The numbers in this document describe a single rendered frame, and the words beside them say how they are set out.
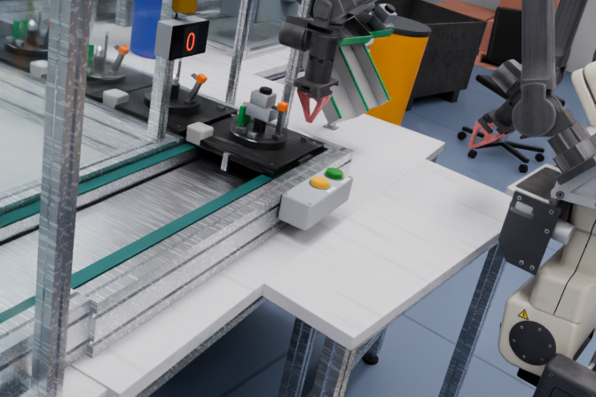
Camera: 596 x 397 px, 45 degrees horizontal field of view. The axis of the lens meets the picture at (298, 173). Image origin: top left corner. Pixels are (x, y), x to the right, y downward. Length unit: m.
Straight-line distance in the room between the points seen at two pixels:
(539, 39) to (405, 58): 3.32
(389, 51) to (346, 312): 3.44
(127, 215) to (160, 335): 0.30
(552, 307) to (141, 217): 0.88
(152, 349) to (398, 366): 1.65
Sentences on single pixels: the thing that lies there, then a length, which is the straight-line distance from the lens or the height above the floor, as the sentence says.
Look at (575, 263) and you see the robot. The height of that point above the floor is 0.92.
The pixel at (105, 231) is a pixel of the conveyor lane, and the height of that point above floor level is 0.92.
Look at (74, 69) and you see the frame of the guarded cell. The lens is 0.82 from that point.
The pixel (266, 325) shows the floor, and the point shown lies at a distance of 2.73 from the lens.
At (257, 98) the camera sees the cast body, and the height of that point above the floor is 1.07.
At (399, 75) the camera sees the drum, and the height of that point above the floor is 0.42.
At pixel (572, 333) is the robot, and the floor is 0.79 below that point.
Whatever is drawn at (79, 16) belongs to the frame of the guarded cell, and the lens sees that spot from 0.81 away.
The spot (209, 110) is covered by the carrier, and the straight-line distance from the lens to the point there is 1.83.
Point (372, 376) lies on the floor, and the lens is 2.63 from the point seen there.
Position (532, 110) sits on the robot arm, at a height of 1.25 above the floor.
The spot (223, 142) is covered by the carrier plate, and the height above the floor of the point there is 0.97.
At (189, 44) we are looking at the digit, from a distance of 1.52.
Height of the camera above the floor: 1.59
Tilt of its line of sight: 24 degrees down
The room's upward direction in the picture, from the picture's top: 12 degrees clockwise
